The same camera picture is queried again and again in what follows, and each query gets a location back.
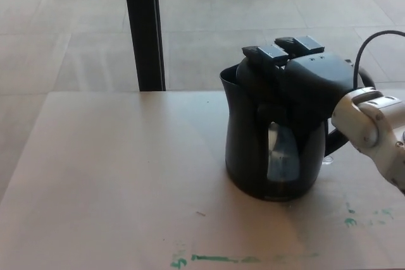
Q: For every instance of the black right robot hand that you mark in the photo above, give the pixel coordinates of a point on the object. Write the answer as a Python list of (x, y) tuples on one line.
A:
[(311, 75)]

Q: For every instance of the black electric kettle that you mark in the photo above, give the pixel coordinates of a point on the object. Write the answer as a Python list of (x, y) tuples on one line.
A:
[(245, 143)]

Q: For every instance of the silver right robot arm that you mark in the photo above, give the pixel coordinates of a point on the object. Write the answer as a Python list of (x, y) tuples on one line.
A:
[(370, 124)]

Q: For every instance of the black vertical post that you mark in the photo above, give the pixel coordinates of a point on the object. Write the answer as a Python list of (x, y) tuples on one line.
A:
[(144, 26)]

